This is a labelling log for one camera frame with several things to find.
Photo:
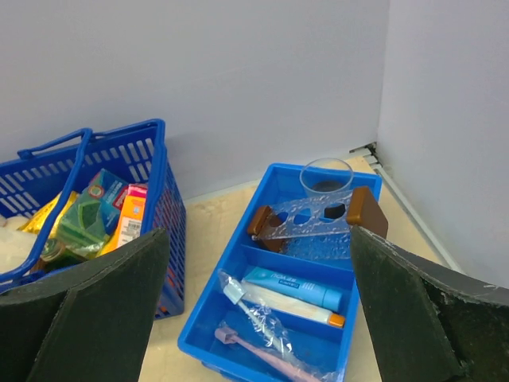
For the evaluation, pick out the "blue plastic shopping basket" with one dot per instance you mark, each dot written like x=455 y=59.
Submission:
x=136 y=153

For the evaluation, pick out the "blue plastic divided bin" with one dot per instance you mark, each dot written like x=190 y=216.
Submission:
x=322 y=349

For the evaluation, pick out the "green glass bottle gold cap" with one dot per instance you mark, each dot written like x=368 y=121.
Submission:
x=52 y=250

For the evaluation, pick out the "pink toothbrush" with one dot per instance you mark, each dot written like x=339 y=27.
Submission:
x=228 y=336

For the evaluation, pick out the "white crumpled paper bag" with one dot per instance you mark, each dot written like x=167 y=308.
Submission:
x=15 y=244

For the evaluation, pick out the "clear plastic cup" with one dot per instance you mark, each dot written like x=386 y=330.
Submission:
x=326 y=176

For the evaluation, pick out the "white wrapped toothbrush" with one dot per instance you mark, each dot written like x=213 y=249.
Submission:
x=262 y=318

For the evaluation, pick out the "blue toothpaste tube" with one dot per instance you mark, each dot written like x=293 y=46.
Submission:
x=295 y=287

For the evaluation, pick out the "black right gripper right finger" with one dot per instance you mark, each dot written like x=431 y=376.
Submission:
x=428 y=322

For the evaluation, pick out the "green sponge pack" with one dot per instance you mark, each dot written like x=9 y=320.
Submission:
x=92 y=219

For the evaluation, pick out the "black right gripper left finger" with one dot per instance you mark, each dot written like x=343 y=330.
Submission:
x=90 y=322

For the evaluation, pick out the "yellow snack packet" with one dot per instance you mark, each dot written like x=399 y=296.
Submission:
x=36 y=222

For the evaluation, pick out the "orange cardboard box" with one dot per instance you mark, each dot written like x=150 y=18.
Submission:
x=130 y=220

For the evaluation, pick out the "clear acrylic toothbrush holder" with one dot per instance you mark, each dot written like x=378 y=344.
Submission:
x=317 y=228

